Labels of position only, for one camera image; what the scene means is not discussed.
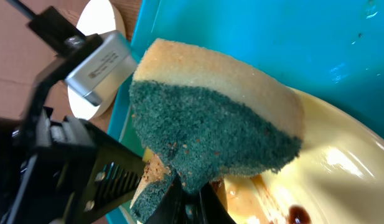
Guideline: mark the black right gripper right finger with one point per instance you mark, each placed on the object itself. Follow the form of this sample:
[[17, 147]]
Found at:
[[209, 208]]

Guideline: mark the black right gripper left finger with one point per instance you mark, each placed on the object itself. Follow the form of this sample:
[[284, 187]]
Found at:
[[171, 208]]

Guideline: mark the teal plastic tray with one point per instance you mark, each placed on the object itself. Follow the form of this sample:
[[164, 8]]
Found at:
[[331, 50]]

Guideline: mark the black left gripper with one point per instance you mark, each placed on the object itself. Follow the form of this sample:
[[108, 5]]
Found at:
[[68, 170]]

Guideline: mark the green yellow sponge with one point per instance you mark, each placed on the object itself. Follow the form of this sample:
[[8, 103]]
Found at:
[[205, 116]]

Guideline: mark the yellow plate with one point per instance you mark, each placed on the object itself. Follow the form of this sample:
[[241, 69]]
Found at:
[[338, 176]]

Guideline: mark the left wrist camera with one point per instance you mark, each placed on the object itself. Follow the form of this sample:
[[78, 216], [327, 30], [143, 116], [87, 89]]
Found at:
[[104, 71]]

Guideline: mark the white plate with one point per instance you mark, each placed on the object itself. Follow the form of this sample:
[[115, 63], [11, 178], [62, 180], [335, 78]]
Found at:
[[98, 17]]

